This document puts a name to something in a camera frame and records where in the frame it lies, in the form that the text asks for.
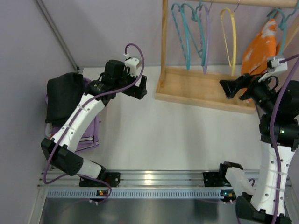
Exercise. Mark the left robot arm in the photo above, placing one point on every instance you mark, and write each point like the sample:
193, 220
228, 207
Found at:
118, 77

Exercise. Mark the teal hanger with garment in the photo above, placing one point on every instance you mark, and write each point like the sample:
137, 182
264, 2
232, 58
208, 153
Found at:
288, 32

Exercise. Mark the lilac plastic hanger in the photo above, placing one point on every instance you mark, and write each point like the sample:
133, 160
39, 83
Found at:
207, 37

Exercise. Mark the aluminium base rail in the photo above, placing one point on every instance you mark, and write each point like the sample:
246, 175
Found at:
143, 179

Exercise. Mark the blue plastic hanger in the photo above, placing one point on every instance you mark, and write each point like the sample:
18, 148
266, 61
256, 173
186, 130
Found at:
184, 34

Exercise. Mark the grey corner frame profile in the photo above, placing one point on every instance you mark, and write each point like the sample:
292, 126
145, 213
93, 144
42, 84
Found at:
45, 13

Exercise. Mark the yellow plastic hanger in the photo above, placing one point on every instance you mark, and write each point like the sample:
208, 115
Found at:
233, 39

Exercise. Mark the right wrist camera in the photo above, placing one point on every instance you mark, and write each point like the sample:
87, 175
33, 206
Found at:
275, 67

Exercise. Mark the purple garment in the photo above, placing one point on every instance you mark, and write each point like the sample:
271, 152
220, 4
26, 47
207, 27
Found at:
89, 139

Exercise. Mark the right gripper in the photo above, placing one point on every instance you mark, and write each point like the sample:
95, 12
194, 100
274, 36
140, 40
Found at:
244, 82

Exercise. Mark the black trousers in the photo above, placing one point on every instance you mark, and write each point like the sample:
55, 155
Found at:
63, 95

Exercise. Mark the orange white garment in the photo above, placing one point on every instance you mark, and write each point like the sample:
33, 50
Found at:
263, 46

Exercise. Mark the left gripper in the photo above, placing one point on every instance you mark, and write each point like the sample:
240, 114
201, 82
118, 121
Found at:
134, 88

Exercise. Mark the grey slotted cable duct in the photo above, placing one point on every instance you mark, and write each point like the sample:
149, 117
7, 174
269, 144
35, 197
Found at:
138, 194

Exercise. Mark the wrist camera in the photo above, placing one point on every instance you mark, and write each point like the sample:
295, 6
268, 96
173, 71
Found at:
275, 67
133, 63

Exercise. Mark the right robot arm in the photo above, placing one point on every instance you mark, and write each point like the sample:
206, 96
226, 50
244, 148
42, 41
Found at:
279, 129

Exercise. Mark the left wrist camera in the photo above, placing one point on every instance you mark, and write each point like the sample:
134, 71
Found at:
133, 63

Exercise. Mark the wooden clothes rack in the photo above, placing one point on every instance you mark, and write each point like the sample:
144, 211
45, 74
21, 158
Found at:
193, 87

